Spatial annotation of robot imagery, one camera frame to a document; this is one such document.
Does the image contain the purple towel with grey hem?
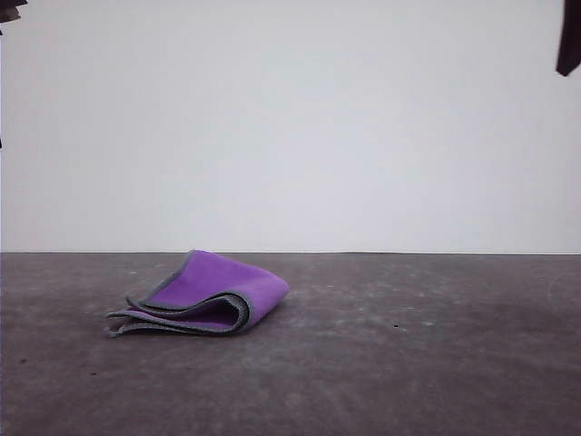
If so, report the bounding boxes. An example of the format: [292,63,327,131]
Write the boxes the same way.
[103,249,291,340]

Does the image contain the grey table cloth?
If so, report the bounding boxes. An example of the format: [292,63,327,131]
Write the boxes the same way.
[0,251,581,436]

